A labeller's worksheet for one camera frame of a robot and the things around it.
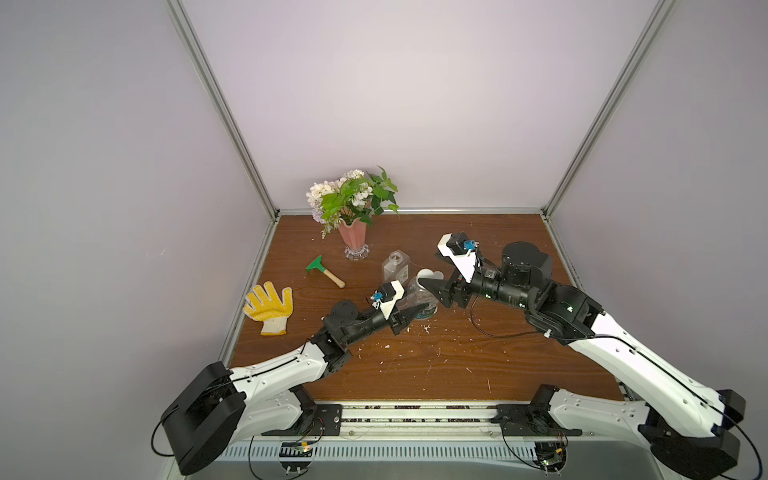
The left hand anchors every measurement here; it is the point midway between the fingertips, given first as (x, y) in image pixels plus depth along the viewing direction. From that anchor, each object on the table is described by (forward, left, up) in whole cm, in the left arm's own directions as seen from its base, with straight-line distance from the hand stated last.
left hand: (422, 298), depth 68 cm
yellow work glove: (+11, +49, -25) cm, 56 cm away
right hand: (+2, -1, +13) cm, 13 cm away
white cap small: (+1, -1, +9) cm, 9 cm away
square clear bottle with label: (+18, +6, -14) cm, 24 cm away
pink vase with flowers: (+30, +19, +3) cm, 36 cm away
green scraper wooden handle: (+24, +34, -21) cm, 47 cm away
